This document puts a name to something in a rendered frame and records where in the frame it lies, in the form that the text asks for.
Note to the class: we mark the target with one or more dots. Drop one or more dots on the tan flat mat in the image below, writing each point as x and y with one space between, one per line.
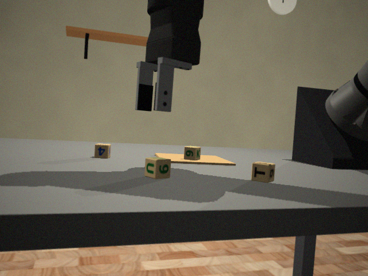
204 159

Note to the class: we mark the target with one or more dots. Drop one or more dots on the tan wooden letter block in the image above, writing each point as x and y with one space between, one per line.
192 153
157 168
263 172
102 150

